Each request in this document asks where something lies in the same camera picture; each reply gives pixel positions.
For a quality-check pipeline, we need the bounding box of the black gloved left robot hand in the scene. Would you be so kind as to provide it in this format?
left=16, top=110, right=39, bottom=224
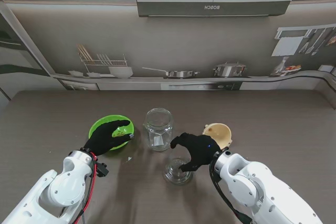
left=83, top=119, right=135, bottom=156

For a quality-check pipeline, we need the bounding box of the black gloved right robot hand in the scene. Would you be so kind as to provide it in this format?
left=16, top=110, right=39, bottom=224
left=170, top=132, right=221, bottom=173

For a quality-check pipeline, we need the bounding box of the beige plastic funnel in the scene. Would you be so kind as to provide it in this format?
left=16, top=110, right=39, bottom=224
left=202, top=122, right=234, bottom=149

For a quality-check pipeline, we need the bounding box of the green plastic bowl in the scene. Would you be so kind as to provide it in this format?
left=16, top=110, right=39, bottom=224
left=88, top=114, right=136, bottom=151

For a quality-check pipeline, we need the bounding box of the clear glass jar lid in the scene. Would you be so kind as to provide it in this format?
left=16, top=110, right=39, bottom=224
left=163, top=157, right=194, bottom=185

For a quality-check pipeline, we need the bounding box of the clear glass jar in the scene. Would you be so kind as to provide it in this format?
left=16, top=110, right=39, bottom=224
left=143, top=108, right=174, bottom=152

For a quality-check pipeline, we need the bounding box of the printed kitchen scene backdrop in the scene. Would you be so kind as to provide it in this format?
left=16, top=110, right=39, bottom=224
left=0, top=0, right=336, bottom=109

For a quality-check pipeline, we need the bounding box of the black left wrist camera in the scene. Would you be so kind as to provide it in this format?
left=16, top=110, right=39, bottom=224
left=96, top=162, right=110, bottom=178

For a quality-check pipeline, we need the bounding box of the red left arm cable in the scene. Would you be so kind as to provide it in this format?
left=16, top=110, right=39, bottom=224
left=80, top=152, right=98, bottom=213

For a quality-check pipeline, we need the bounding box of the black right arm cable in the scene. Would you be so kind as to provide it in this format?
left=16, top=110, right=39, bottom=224
left=209, top=155, right=250, bottom=224

